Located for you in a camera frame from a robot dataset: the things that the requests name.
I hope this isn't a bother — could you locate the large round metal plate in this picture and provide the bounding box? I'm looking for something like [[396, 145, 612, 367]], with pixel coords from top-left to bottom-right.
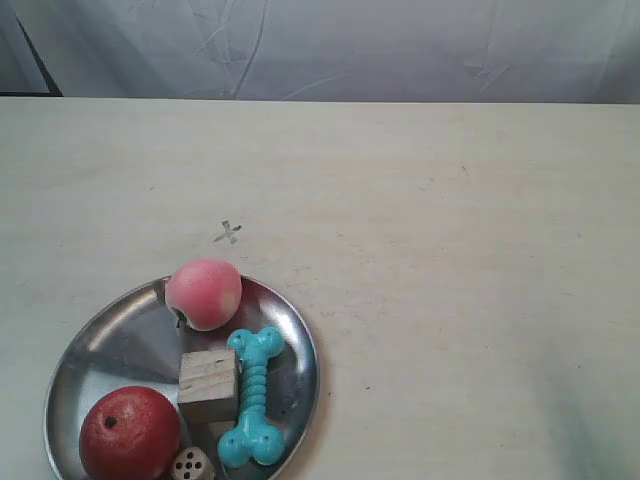
[[43, 277, 320, 479]]

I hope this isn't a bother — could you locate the pink toy peach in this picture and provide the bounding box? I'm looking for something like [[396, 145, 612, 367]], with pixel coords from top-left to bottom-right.
[[165, 258, 242, 332]]

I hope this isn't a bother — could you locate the grey wooden cube block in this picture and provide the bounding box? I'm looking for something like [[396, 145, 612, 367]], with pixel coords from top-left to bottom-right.
[[177, 348, 239, 425]]

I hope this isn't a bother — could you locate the turquoise rubber bone toy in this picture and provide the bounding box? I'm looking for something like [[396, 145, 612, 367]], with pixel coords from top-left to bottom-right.
[[217, 326, 285, 468]]

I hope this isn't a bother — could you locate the white wrinkled backdrop cloth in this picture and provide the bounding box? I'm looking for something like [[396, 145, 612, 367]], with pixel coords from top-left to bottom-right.
[[10, 1, 639, 103]]

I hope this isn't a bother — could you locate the small wooden die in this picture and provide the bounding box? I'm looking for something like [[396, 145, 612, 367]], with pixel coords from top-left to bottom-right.
[[170, 447, 215, 480]]

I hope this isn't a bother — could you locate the red toy apple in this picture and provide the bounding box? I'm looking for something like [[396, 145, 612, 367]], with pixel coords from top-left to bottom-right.
[[79, 386, 181, 479]]

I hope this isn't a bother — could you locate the dark frame post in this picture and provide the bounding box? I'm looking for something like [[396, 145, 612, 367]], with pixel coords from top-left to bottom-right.
[[1, 1, 62, 97]]

